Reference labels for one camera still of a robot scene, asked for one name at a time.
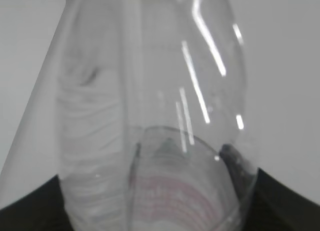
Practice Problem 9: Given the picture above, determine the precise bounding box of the clear water bottle red label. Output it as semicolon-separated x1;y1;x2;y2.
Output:
55;0;258;231

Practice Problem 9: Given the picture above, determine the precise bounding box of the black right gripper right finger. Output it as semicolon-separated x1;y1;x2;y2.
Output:
219;144;320;231

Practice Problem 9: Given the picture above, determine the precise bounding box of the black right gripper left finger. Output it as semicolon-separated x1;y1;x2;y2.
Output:
0;175;73;231

